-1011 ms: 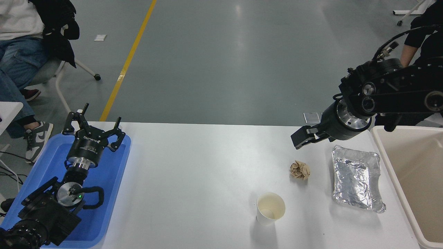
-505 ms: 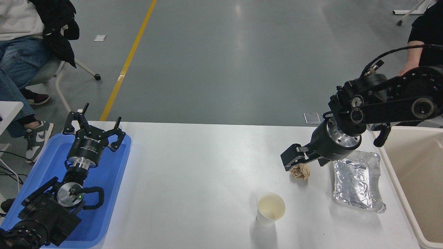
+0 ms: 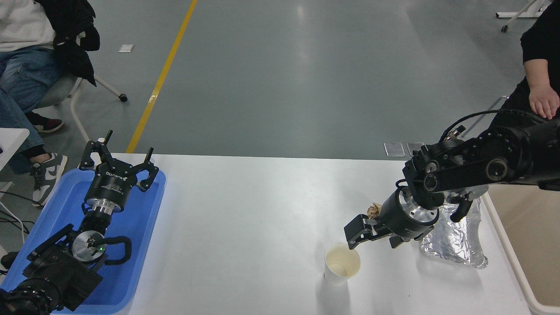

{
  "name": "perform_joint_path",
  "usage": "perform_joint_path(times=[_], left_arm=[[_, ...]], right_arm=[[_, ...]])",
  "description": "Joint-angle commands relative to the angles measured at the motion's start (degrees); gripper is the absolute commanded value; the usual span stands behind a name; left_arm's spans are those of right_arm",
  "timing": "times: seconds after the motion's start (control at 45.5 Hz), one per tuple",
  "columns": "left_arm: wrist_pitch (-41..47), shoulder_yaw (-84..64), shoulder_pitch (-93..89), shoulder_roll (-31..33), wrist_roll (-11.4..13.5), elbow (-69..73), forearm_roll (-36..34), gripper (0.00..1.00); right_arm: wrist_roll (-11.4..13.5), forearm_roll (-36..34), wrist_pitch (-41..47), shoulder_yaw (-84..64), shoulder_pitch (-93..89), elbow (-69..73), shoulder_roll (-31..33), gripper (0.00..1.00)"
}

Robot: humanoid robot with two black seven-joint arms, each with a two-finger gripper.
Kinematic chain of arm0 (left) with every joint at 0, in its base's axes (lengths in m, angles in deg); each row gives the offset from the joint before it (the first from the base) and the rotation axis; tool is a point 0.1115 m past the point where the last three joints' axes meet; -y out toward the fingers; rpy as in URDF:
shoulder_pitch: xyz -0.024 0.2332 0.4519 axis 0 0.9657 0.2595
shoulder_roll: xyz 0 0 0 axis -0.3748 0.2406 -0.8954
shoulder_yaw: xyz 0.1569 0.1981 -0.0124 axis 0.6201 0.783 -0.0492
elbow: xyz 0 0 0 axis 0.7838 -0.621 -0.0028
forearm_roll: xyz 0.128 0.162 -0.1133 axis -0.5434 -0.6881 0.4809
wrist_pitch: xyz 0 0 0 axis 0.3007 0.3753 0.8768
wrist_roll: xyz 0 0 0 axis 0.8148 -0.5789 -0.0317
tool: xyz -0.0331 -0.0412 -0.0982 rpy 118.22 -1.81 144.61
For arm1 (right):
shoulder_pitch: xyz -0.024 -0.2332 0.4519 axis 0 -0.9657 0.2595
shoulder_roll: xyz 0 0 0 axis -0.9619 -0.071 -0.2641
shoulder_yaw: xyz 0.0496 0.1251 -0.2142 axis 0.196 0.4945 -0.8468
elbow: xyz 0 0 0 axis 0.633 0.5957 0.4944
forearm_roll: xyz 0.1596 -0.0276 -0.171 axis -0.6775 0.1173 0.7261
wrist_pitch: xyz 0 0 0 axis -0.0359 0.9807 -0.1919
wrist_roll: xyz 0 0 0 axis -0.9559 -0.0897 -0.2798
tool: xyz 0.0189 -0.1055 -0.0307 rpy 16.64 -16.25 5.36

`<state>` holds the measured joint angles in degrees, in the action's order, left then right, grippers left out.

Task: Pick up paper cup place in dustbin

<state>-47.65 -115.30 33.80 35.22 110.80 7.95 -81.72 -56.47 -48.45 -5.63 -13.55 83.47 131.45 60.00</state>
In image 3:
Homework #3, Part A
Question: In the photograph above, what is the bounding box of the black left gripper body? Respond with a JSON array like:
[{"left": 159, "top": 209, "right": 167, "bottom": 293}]
[{"left": 84, "top": 164, "right": 134, "bottom": 210}]

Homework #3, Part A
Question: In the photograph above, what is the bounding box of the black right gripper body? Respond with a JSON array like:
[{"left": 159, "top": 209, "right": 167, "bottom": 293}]
[{"left": 376, "top": 188, "right": 434, "bottom": 240}]

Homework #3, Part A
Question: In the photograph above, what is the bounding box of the white paper cup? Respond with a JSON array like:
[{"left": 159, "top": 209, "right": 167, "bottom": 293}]
[{"left": 324, "top": 243, "right": 361, "bottom": 287}]

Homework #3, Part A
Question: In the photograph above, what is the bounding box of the standing person's hand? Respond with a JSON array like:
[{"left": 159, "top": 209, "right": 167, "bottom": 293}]
[{"left": 528, "top": 84, "right": 560, "bottom": 120}]

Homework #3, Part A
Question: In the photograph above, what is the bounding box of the blue plastic tray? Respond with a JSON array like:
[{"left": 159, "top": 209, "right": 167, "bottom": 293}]
[{"left": 0, "top": 168, "right": 167, "bottom": 315}]

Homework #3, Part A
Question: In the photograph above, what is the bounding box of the silver foil tray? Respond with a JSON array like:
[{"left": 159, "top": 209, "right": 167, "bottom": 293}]
[{"left": 420, "top": 197, "right": 488, "bottom": 269}]

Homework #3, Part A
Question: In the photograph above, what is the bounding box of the grey white office chair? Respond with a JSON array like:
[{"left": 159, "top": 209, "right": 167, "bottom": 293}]
[{"left": 37, "top": 74, "right": 129, "bottom": 143}]

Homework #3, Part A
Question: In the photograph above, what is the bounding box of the small white table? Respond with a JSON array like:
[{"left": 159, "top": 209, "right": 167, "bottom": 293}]
[{"left": 0, "top": 128, "right": 30, "bottom": 172}]

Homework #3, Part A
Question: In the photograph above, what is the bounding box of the seated person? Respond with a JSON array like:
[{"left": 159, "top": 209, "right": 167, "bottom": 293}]
[{"left": 0, "top": 0, "right": 69, "bottom": 207}]

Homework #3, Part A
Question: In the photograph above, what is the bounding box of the black jacket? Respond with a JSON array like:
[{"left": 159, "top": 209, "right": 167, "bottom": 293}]
[{"left": 35, "top": 0, "right": 101, "bottom": 87}]

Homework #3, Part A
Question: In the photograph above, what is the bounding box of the large pale bin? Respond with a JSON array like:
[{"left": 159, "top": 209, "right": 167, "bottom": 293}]
[{"left": 481, "top": 184, "right": 560, "bottom": 315}]

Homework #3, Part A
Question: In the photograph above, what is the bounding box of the grey metal rod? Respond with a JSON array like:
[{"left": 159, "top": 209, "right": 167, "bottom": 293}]
[{"left": 462, "top": 95, "right": 509, "bottom": 137}]

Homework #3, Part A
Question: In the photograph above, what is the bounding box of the standing person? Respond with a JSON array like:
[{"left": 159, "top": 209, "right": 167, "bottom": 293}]
[{"left": 490, "top": 3, "right": 560, "bottom": 132}]

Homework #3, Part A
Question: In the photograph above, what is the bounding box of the white stand base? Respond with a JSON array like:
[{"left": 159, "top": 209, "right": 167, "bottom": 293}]
[{"left": 496, "top": 0, "right": 553, "bottom": 33}]

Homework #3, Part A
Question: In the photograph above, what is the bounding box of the black floor cable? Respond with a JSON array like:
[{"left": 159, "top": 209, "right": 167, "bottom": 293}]
[{"left": 0, "top": 191, "right": 35, "bottom": 235}]

